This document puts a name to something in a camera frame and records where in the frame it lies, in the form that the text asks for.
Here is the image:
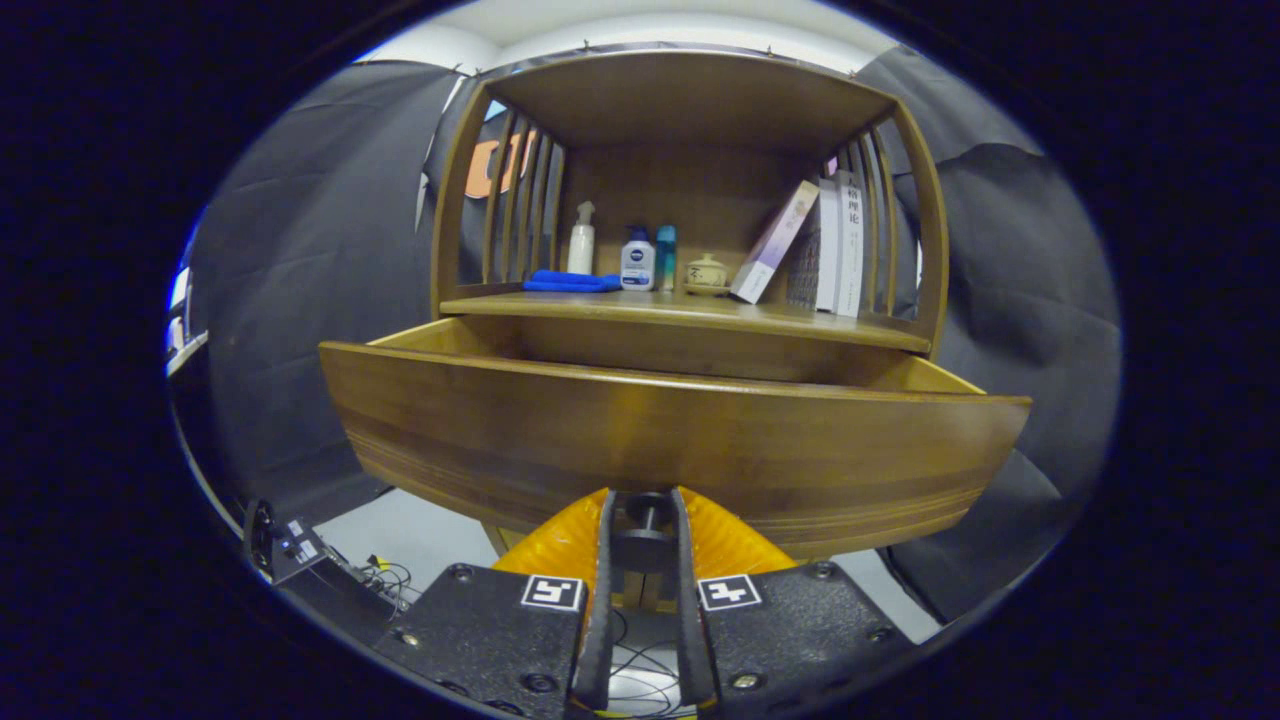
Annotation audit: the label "wooden cabinet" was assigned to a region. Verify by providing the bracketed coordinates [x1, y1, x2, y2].
[430, 45, 951, 611]

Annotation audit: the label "white book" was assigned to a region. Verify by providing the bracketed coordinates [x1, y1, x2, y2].
[815, 178, 843, 313]
[836, 172, 867, 319]

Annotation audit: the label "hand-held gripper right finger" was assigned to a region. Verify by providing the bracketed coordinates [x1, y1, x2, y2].
[670, 487, 916, 713]

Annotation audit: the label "black device cables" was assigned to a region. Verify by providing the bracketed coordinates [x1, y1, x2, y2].
[355, 555, 426, 611]

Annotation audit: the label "wooden countertop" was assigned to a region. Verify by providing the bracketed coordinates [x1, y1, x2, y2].
[440, 290, 933, 353]

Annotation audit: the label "purple book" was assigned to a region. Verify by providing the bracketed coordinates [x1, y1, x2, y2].
[729, 180, 821, 305]

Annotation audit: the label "wooden drawer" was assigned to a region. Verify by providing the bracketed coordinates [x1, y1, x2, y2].
[318, 318, 1033, 576]

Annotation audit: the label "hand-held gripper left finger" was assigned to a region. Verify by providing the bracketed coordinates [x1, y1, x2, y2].
[375, 487, 619, 719]

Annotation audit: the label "white pump bottle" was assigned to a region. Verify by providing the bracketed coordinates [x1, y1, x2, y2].
[567, 200, 597, 276]

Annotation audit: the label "blue cloth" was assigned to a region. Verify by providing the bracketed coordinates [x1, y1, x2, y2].
[522, 269, 623, 294]

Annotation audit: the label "black electronic device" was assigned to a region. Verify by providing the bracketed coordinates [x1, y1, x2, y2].
[245, 498, 401, 621]

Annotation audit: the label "cream lidded tea cup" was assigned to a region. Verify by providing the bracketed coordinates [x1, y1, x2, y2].
[685, 253, 729, 297]

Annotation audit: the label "white blue lotion bottle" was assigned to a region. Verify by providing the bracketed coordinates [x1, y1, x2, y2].
[620, 226, 657, 292]

